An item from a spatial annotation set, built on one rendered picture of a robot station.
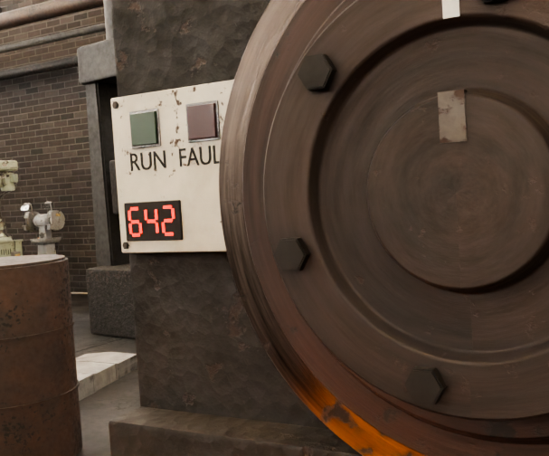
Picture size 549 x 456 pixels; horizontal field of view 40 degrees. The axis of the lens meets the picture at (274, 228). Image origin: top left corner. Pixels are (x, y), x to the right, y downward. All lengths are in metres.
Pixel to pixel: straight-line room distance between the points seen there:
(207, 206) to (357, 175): 0.34
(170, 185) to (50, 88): 8.88
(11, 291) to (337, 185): 2.81
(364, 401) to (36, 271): 2.77
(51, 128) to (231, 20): 8.88
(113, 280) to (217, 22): 5.43
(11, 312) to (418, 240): 2.87
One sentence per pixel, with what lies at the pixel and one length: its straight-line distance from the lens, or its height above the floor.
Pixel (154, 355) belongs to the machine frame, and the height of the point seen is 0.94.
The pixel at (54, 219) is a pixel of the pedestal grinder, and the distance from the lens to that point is 9.14.
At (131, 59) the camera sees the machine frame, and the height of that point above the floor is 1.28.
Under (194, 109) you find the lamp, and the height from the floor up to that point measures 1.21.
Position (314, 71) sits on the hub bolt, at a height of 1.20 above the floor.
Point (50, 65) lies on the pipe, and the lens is 9.28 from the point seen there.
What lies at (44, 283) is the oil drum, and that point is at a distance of 3.32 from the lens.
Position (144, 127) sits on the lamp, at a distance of 0.87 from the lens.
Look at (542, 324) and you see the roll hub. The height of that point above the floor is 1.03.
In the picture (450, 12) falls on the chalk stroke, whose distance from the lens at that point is 0.48.
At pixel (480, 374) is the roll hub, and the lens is 0.48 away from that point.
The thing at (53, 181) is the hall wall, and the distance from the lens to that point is 9.66.
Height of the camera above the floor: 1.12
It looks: 3 degrees down
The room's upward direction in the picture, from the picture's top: 4 degrees counter-clockwise
